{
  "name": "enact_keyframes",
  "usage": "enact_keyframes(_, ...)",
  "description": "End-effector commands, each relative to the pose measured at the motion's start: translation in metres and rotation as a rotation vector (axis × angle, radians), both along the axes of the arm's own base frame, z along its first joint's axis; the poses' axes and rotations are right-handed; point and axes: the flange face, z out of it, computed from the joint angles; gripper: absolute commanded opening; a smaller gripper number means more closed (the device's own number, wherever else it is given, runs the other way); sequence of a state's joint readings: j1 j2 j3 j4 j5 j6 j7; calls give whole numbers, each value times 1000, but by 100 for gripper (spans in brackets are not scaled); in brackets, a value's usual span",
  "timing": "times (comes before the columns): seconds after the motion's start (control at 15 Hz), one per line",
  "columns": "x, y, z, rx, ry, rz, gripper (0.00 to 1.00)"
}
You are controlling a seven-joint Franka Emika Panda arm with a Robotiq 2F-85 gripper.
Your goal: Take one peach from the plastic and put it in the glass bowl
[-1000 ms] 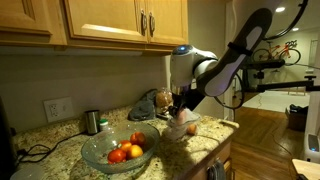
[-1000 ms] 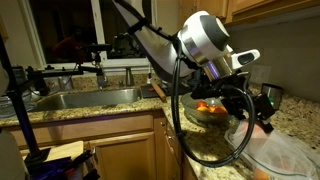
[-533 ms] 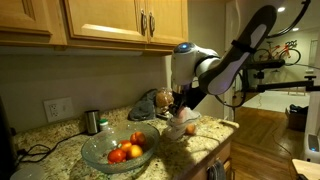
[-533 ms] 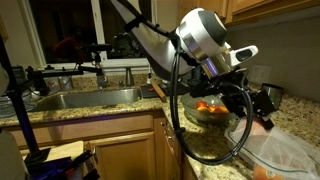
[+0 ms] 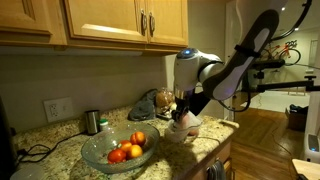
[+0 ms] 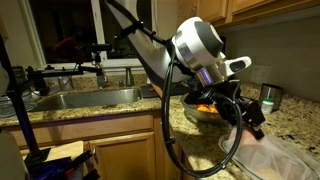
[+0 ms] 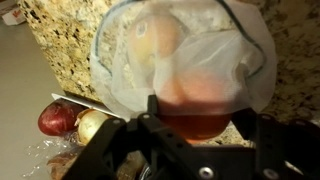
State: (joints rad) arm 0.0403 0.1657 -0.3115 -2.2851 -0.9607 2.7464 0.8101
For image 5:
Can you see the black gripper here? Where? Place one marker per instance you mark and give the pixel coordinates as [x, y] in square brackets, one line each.
[198, 101]

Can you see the clear plastic bag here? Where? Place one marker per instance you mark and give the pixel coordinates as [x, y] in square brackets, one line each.
[186, 123]

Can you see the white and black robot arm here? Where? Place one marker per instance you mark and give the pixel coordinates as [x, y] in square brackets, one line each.
[220, 73]

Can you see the orange red peach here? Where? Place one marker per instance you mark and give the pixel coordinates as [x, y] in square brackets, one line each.
[138, 138]
[125, 145]

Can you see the yellow orange peach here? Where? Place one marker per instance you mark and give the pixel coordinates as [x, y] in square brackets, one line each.
[135, 151]

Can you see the deep red peach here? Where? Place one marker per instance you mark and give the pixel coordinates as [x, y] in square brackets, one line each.
[116, 155]

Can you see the large glass bowl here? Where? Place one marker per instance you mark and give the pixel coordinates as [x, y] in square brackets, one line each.
[100, 150]

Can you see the small dark tray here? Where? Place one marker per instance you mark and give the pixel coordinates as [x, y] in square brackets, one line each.
[164, 116]

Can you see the clear bag of bread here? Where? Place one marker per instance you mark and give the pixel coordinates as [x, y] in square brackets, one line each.
[163, 98]

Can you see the crumpled grey cloth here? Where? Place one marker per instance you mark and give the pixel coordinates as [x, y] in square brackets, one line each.
[143, 108]

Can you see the wooden drawer front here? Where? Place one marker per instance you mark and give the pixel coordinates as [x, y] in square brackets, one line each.
[224, 153]

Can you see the grey striped hanging towel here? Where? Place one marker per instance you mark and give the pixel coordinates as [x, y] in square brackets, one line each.
[216, 171]

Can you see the white bottle green cap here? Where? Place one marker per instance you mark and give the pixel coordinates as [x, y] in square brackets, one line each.
[104, 126]

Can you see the stainless steel cup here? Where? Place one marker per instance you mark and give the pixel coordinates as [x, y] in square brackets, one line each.
[91, 121]

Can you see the white floor rug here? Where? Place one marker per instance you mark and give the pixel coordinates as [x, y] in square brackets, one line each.
[280, 101]

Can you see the dark box on floor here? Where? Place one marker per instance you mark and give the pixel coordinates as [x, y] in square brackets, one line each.
[296, 116]

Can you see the red bicycle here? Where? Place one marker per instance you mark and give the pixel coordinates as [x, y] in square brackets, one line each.
[286, 50]

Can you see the white appliance with blue light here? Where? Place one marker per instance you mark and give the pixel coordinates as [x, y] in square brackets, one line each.
[311, 148]

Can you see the light wooden board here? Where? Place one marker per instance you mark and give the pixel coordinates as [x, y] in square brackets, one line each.
[308, 170]

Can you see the round ceiling light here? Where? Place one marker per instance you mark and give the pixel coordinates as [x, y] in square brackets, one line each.
[296, 29]
[283, 9]

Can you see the round glass lid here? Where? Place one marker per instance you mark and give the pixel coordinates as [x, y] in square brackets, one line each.
[26, 173]

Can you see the black kitchen appliance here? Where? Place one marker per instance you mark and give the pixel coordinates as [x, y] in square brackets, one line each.
[5, 140]

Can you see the black stereo camera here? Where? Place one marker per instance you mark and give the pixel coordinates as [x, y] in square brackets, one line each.
[270, 64]

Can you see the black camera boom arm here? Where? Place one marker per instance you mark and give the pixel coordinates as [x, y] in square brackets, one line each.
[283, 86]

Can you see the white wall outlet plate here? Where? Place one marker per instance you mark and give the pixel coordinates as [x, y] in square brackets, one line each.
[58, 109]

